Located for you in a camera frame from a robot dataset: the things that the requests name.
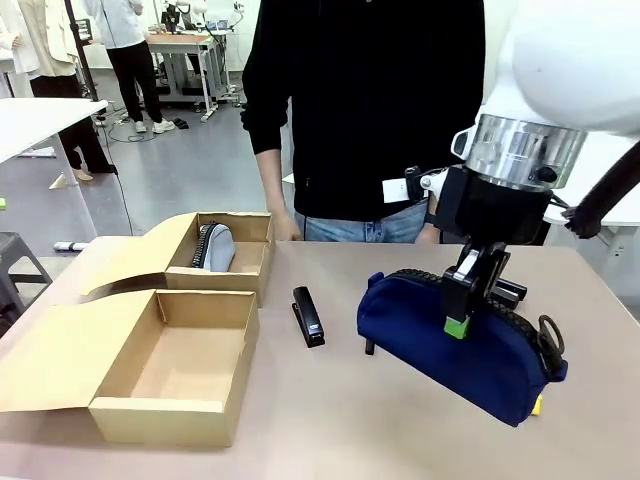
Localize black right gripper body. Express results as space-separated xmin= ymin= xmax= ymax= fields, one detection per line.
xmin=434 ymin=166 xmax=555 ymax=247

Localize navy blue pencil case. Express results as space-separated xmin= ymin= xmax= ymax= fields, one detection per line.
xmin=356 ymin=269 xmax=570 ymax=428

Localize black stapler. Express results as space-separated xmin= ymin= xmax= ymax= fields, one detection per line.
xmin=291 ymin=286 xmax=326 ymax=350

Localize cardboard box with lid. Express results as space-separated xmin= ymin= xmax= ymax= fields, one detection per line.
xmin=77 ymin=210 xmax=277 ymax=309

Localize person's right forearm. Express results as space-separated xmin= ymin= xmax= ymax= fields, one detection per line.
xmin=255 ymin=146 xmax=289 ymax=214

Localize open cardboard box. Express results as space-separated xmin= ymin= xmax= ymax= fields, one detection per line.
xmin=0 ymin=288 xmax=261 ymax=449

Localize person's left hand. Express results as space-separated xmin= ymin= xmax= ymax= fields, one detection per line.
xmin=413 ymin=223 xmax=442 ymax=245

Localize person's right hand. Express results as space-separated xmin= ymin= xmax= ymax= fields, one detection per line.
xmin=269 ymin=205 xmax=303 ymax=243

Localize white side table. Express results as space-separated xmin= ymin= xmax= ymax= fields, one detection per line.
xmin=542 ymin=132 xmax=640 ymax=264

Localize person's blue jeans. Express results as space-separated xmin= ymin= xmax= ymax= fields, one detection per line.
xmin=294 ymin=198 xmax=441 ymax=245

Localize person in black sweater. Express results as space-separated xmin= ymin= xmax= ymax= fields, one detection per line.
xmin=241 ymin=0 xmax=487 ymax=222

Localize grey pencil case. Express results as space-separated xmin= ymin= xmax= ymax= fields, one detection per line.
xmin=191 ymin=222 xmax=237 ymax=274

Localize brown-topped workbench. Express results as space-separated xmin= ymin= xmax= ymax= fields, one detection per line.
xmin=143 ymin=30 xmax=234 ymax=124

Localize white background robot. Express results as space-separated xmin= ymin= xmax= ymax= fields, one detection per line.
xmin=162 ymin=0 xmax=210 ymax=32

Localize bystander in white shirt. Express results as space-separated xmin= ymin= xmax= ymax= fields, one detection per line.
xmin=82 ymin=0 xmax=177 ymax=135

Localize triangular cardboard piece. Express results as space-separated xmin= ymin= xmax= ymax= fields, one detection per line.
xmin=48 ymin=172 xmax=80 ymax=192

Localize grey metal stool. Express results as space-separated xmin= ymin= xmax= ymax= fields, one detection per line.
xmin=0 ymin=231 xmax=54 ymax=331

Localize black tripod pole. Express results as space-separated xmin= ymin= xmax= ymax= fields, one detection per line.
xmin=63 ymin=0 xmax=100 ymax=104

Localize white table with leg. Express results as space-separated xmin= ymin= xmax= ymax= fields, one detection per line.
xmin=0 ymin=97 xmax=109 ymax=241

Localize bystander in cream jacket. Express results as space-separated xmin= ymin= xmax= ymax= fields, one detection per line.
xmin=0 ymin=0 xmax=119 ymax=182

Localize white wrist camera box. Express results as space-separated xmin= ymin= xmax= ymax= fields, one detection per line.
xmin=381 ymin=166 xmax=437 ymax=205

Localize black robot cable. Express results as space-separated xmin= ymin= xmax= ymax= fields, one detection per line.
xmin=549 ymin=147 xmax=640 ymax=240

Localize black floor cable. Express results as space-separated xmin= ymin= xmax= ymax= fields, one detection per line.
xmin=93 ymin=112 xmax=166 ymax=237

